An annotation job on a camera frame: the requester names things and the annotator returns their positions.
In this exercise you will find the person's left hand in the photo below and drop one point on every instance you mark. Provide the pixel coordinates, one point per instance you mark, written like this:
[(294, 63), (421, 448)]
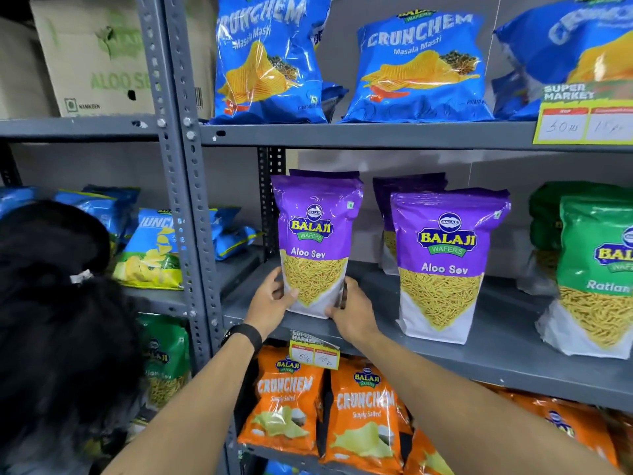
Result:
[(267, 306)]

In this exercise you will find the person's right hand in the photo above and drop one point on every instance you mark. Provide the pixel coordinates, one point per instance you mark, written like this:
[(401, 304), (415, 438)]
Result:
[(353, 316)]

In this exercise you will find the row of orange Crunchem bags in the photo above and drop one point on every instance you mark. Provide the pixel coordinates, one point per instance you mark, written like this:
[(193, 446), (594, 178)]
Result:
[(361, 415)]

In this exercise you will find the purple Aloo Sev packet front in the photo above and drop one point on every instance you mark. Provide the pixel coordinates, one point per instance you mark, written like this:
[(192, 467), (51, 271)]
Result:
[(316, 212)]

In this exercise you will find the purple aloo sev packet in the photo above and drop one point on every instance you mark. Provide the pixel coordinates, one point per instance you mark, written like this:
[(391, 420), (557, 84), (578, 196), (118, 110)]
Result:
[(321, 173), (445, 242), (405, 185), (316, 212)]

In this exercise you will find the green snack packet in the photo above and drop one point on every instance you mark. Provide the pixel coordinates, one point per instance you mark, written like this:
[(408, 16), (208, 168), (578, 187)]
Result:
[(165, 351), (593, 242), (544, 212)]

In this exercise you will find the blue yellow bags side shelf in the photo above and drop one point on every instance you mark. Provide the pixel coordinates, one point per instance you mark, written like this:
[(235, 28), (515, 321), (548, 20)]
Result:
[(153, 252)]

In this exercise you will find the gray metal shelf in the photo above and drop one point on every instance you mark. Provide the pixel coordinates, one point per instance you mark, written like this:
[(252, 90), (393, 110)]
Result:
[(494, 361)]

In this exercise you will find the row of blue Crunchem bags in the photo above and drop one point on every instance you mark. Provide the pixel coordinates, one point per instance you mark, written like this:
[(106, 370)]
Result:
[(420, 79)]

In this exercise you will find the person's left forearm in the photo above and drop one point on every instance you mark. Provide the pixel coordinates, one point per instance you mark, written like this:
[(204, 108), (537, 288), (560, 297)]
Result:
[(188, 420)]

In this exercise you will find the person's right forearm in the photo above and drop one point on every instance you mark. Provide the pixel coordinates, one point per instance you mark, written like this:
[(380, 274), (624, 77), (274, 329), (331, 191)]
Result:
[(470, 425)]

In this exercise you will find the black wristband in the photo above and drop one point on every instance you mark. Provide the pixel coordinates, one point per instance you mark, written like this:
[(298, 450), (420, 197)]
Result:
[(242, 333)]

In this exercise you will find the yellow price tag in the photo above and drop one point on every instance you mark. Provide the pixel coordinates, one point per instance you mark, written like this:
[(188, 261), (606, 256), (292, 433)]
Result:
[(314, 353), (583, 123)]

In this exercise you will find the large cardboard box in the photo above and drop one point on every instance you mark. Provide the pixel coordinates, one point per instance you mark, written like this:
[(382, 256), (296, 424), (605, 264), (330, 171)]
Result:
[(99, 44)]

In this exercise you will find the plain cardboard box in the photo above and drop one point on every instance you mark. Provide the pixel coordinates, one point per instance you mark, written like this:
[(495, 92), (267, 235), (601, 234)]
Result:
[(24, 69)]

